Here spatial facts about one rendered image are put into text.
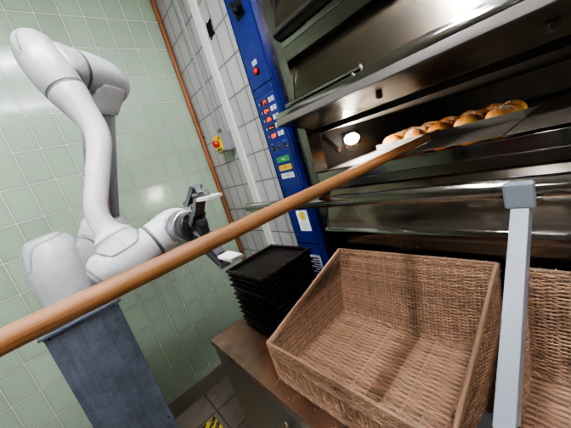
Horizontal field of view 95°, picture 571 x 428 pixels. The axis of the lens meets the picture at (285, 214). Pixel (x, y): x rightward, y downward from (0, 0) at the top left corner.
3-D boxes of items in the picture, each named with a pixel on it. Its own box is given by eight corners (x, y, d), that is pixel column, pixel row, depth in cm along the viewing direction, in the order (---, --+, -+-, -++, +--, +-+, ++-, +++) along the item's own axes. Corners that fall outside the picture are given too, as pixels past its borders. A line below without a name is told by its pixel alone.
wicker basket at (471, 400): (353, 301, 120) (337, 245, 115) (513, 343, 78) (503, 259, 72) (275, 380, 90) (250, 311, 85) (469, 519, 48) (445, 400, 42)
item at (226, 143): (228, 151, 157) (222, 134, 155) (235, 148, 149) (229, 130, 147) (217, 154, 152) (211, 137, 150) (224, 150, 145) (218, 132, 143)
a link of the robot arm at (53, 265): (28, 313, 83) (-9, 250, 78) (80, 284, 100) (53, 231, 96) (66, 306, 79) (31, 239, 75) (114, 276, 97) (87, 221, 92)
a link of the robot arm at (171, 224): (203, 233, 78) (212, 234, 73) (173, 247, 72) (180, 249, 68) (192, 205, 76) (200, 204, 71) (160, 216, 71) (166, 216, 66)
